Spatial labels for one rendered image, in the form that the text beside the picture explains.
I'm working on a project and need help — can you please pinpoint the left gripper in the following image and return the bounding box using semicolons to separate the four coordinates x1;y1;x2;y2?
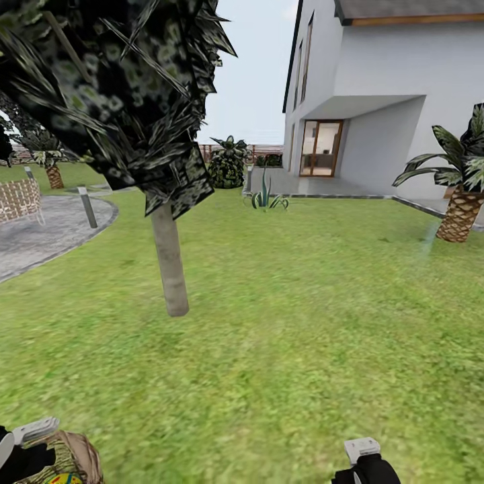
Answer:
0;442;56;484

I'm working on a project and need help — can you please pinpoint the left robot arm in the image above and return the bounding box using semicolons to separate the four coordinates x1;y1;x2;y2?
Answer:
0;417;60;484

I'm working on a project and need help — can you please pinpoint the wicker basket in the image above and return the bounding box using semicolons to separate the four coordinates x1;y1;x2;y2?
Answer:
27;429;104;484

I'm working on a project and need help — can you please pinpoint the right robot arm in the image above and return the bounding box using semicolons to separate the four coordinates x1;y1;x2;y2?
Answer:
331;437;401;484

